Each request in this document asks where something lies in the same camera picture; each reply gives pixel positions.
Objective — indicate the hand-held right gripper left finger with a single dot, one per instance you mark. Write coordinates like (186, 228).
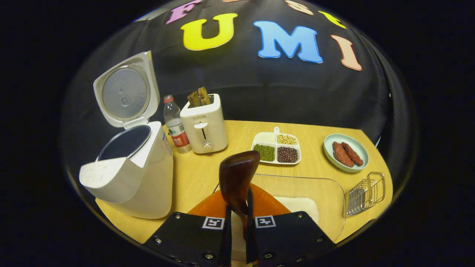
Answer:
(193, 241)

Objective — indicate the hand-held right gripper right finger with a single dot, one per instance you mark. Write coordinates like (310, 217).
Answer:
(285, 241)

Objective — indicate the pile of white rice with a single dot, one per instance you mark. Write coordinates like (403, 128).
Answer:
(300, 209)

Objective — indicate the clear plastic rice tray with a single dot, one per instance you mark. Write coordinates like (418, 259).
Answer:
(326, 196)

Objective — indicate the dark wooden spoon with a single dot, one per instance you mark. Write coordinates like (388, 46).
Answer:
(237, 174)

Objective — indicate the white rice cooker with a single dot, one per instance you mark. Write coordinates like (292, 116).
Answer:
(141, 178)

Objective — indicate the white divided grain dish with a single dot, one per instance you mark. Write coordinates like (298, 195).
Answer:
(276, 148)

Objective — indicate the white toaster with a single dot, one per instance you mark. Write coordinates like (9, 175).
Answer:
(204, 129)

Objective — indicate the clear plastic water bottle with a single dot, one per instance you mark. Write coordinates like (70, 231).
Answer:
(177, 129)

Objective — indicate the pale green plate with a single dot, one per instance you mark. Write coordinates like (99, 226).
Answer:
(347, 142)

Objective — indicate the brown toast slice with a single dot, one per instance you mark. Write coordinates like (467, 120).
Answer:
(205, 95)
(193, 99)

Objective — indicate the black backdrop cloth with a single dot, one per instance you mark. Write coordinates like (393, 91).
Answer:
(241, 81)

